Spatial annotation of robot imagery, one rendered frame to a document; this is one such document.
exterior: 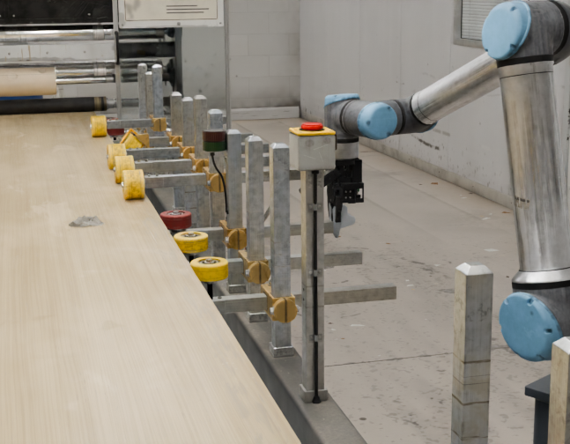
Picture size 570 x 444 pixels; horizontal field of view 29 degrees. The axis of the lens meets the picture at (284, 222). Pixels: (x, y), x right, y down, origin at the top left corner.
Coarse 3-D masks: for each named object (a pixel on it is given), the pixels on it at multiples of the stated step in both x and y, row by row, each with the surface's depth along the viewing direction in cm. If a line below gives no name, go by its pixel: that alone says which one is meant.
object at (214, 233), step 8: (264, 224) 286; (296, 224) 285; (328, 224) 287; (176, 232) 278; (208, 232) 280; (216, 232) 280; (264, 232) 283; (296, 232) 285; (328, 232) 288; (208, 240) 280
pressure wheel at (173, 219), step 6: (162, 216) 276; (168, 216) 275; (174, 216) 275; (180, 216) 275; (186, 216) 276; (168, 222) 275; (174, 222) 275; (180, 222) 275; (186, 222) 276; (168, 228) 275; (174, 228) 275; (180, 228) 275
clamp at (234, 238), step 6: (222, 222) 284; (228, 228) 277; (234, 228) 277; (240, 228) 277; (228, 234) 276; (234, 234) 274; (240, 234) 275; (246, 234) 275; (222, 240) 283; (228, 240) 275; (234, 240) 275; (240, 240) 275; (246, 240) 275; (228, 246) 277; (234, 246) 275; (240, 246) 275
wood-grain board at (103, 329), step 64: (0, 128) 445; (64, 128) 443; (0, 192) 311; (64, 192) 310; (0, 256) 239; (64, 256) 238; (128, 256) 238; (0, 320) 194; (64, 320) 194; (128, 320) 194; (192, 320) 193; (0, 384) 164; (64, 384) 163; (128, 384) 163; (192, 384) 163; (256, 384) 163
